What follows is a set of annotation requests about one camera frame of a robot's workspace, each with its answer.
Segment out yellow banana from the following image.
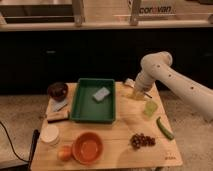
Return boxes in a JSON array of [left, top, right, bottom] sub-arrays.
[[126, 94, 144, 101]]

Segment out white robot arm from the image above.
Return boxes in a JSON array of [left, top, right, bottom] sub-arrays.
[[134, 51, 213, 122]]

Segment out red bowl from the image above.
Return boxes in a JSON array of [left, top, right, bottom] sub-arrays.
[[72, 132, 103, 165]]

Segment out dark brown bowl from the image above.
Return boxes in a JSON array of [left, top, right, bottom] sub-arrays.
[[47, 82, 68, 102]]

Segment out light green cup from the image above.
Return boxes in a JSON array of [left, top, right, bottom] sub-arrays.
[[143, 100, 158, 117]]

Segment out blue sponge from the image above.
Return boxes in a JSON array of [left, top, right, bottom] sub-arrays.
[[93, 87, 110, 102]]

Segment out green pepper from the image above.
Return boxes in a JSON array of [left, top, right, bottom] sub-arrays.
[[156, 117, 174, 141]]

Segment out bunch of dark grapes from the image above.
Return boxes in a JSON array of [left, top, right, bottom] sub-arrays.
[[130, 133, 156, 149]]

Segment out green plastic tray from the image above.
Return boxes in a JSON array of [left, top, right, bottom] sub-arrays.
[[69, 78, 116, 124]]

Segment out wooden block with knife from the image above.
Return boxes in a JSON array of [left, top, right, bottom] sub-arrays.
[[46, 99, 69, 123]]

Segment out corovan cardboard box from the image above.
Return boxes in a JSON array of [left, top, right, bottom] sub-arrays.
[[139, 0, 175, 15]]

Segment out orange fruit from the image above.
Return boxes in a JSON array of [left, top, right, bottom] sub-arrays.
[[57, 145, 72, 161]]

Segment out black cable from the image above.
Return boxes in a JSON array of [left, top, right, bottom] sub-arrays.
[[0, 120, 30, 164]]

